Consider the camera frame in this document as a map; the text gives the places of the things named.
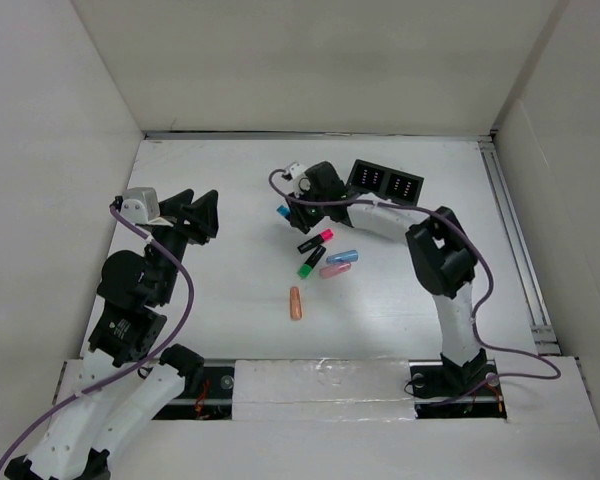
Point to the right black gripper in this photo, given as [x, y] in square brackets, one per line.
[301, 218]

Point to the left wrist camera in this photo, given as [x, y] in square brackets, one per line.
[140, 205]

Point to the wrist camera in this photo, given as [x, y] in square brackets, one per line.
[140, 205]
[294, 173]

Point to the black two-compartment organizer box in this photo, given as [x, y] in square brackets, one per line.
[384, 182]

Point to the blue cap black highlighter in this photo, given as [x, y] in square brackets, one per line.
[284, 212]

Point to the aluminium rail back edge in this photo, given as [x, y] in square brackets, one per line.
[297, 135]

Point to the green cap black highlighter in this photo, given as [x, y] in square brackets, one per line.
[310, 263]

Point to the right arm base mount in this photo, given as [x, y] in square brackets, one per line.
[435, 398]

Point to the blue translucent marker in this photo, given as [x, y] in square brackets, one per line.
[349, 256]

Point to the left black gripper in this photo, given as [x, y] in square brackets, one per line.
[197, 220]

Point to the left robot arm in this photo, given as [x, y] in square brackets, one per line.
[128, 375]

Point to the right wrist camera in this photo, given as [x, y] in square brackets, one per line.
[294, 173]

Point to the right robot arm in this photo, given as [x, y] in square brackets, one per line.
[383, 201]

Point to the pink cap black highlighter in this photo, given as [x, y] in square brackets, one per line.
[316, 241]

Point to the aluminium rail right side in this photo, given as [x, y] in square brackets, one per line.
[542, 330]

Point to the orange translucent marker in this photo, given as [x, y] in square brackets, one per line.
[295, 304]

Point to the pink translucent marker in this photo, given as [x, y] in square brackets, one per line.
[332, 270]

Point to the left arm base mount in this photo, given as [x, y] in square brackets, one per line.
[208, 391]

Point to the white foam block front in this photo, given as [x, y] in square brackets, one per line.
[325, 390]

